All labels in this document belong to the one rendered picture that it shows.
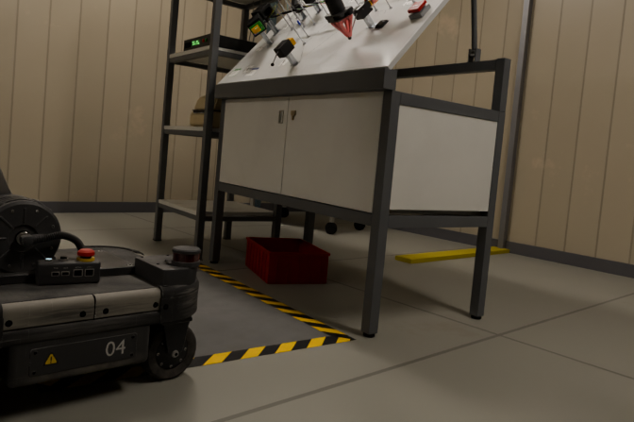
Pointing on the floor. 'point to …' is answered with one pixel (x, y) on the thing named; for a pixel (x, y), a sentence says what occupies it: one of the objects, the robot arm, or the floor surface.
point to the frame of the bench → (381, 221)
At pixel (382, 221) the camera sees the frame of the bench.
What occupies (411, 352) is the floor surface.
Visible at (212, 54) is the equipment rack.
